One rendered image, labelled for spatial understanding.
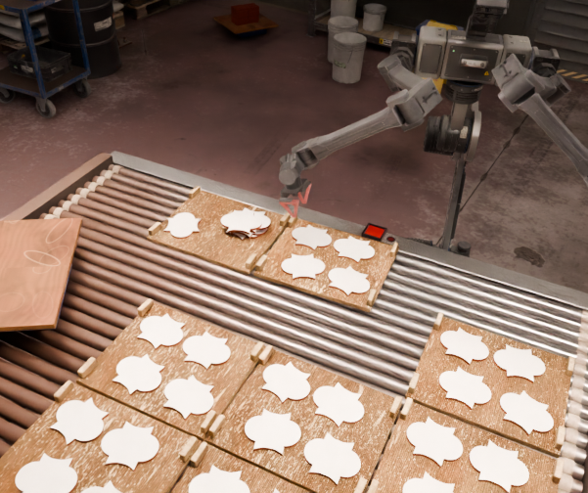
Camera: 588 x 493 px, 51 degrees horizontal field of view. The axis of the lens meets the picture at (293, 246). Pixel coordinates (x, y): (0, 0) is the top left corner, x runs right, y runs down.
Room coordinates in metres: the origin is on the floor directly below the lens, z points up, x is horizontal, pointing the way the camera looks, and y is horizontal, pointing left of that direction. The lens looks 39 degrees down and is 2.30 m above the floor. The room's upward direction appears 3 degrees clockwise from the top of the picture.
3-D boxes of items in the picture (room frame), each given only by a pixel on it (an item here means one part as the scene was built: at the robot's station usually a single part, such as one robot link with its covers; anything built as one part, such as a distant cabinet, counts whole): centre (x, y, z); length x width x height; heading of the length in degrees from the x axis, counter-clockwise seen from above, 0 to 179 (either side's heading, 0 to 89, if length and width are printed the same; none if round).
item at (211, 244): (1.78, 0.27, 0.93); 0.41 x 0.35 x 0.02; 67
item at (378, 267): (1.63, -0.13, 0.93); 0.41 x 0.35 x 0.02; 69
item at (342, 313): (1.49, 0.03, 0.90); 1.95 x 0.05 x 0.05; 67
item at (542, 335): (1.67, -0.05, 0.90); 1.95 x 0.05 x 0.05; 67
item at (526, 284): (1.88, -0.13, 0.89); 2.08 x 0.09 x 0.06; 67
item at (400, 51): (2.15, -0.35, 1.45); 0.09 x 0.08 x 0.12; 80
